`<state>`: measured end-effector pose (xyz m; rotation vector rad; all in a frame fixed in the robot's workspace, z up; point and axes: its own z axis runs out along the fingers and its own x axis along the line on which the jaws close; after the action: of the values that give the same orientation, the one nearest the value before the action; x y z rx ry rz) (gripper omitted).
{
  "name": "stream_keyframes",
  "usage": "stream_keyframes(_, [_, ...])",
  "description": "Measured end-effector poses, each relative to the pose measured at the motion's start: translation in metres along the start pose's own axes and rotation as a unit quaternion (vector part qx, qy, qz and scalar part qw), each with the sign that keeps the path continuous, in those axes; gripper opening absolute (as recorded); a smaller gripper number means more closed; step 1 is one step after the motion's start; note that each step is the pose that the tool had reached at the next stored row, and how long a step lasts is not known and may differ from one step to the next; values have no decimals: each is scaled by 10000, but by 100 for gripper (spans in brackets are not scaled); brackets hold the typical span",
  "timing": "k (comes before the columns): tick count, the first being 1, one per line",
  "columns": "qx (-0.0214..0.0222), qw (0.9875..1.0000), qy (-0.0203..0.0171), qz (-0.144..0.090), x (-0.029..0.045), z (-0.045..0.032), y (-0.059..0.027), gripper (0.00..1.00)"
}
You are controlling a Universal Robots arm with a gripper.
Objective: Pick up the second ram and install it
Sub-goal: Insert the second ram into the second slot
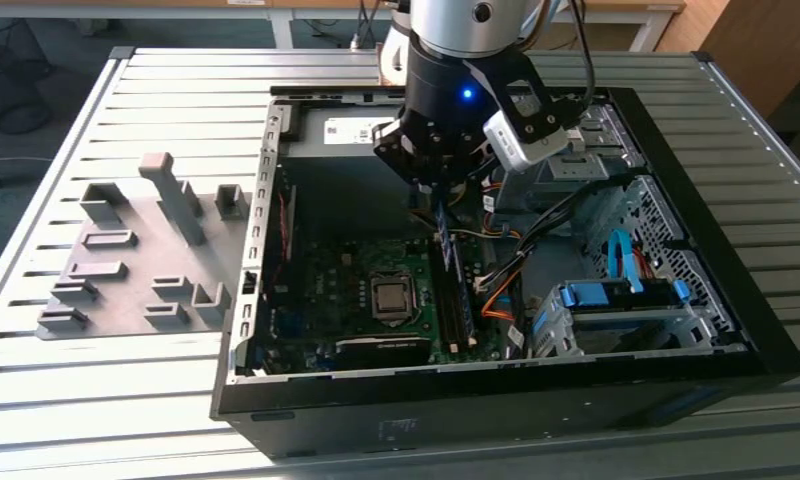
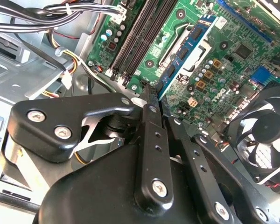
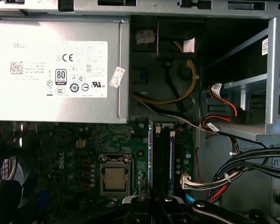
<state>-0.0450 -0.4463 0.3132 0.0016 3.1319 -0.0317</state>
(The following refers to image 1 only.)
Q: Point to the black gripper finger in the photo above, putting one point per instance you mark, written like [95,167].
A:
[400,150]
[474,155]

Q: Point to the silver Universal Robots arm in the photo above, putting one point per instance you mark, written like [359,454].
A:
[454,25]

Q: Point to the grey power supply unit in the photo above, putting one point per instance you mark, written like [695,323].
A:
[334,190]

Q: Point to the tall metal drive cage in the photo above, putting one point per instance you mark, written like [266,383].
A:
[574,175]

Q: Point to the silver CPU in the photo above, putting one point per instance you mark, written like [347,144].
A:
[394,298]

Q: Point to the green motherboard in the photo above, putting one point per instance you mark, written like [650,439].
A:
[327,300]

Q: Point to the blue carrier with black disk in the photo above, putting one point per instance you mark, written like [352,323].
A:
[594,295]

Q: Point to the white-framed wooden desk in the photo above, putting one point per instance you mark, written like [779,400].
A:
[654,20]

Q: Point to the black graphics card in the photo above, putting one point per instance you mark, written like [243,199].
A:
[383,352]

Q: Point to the low metal disk bay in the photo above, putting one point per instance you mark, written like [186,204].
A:
[641,317]

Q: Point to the grey parts rack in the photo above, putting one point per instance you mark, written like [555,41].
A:
[140,225]

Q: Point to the brown wooden cabinet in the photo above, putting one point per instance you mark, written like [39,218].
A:
[761,50]

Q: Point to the black open PC case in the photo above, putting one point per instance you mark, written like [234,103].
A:
[507,415]

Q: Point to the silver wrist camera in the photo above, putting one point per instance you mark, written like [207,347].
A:
[527,150]

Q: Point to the black camera bracket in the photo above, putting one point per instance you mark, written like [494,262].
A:
[507,80]

